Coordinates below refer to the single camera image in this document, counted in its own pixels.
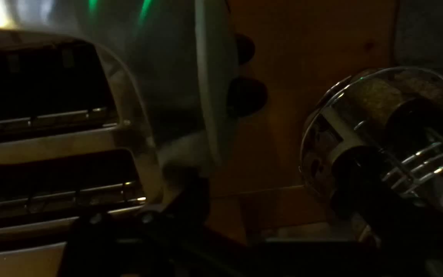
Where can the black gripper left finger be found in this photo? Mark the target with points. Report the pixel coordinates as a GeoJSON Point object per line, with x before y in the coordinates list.
{"type": "Point", "coordinates": [130, 240]}

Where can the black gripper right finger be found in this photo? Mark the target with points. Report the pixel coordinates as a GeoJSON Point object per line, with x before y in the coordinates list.
{"type": "Point", "coordinates": [401, 240]}

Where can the labelled black-capped spice bottle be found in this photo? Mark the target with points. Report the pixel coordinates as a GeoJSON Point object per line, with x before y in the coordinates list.
{"type": "Point", "coordinates": [330, 147]}

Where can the yellow seed spice bottle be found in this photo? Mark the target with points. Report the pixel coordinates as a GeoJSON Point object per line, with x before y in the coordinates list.
{"type": "Point", "coordinates": [381, 100]}

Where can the silver two-slot toaster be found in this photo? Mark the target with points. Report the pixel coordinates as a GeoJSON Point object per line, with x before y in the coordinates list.
{"type": "Point", "coordinates": [78, 143]}

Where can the wooden back panel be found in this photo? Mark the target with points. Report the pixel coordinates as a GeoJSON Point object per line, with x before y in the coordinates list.
{"type": "Point", "coordinates": [309, 46]}

